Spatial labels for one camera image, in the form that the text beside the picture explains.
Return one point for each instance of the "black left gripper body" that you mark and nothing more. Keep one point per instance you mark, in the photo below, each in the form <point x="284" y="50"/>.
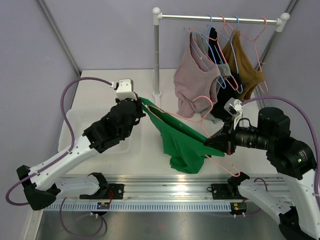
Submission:
<point x="139" y="113"/>

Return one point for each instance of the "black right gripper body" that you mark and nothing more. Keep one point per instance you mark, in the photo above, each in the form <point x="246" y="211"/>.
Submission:
<point x="231" y="136"/>

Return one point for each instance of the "green tank top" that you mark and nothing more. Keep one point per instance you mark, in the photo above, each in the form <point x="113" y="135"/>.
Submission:
<point x="184" y="145"/>

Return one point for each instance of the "mauve pink tank top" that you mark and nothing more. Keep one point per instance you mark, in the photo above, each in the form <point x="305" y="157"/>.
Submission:
<point x="194" y="89"/>

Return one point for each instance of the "blue hanger of mauve top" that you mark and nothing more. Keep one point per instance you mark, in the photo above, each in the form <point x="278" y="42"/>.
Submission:
<point x="202" y="61"/>

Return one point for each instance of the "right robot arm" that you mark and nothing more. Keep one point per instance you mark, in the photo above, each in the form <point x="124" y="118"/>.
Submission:
<point x="293" y="160"/>

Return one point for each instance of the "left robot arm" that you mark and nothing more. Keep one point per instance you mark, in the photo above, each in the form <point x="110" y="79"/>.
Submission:
<point x="43" y="184"/>

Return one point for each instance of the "black tank top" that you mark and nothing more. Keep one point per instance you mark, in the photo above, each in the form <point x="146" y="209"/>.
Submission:
<point x="223" y="96"/>

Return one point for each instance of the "grey tank top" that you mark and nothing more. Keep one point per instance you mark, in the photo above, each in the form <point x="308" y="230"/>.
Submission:
<point x="224" y="70"/>

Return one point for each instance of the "brown tank top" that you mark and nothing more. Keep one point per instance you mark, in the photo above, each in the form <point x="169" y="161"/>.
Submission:
<point x="249" y="77"/>

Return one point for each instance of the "clear plastic basket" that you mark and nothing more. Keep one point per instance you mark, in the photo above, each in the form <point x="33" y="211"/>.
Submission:
<point x="82" y="118"/>

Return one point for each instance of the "silver clothes rack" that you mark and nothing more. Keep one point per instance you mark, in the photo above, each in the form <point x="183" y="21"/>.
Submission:
<point x="157" y="16"/>

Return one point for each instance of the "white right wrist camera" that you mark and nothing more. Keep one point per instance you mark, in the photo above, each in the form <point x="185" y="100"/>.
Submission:
<point x="235" y="109"/>

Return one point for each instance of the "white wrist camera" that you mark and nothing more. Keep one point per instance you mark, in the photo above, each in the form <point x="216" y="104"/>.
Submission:
<point x="235" y="109"/>
<point x="124" y="89"/>

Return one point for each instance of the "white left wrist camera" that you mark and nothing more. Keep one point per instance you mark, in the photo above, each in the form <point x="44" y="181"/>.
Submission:
<point x="124" y="89"/>

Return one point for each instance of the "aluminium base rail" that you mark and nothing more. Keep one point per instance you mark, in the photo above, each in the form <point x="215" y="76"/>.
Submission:
<point x="172" y="188"/>

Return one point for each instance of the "white slotted cable duct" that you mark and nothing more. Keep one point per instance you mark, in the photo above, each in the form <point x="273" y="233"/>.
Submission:
<point x="135" y="206"/>

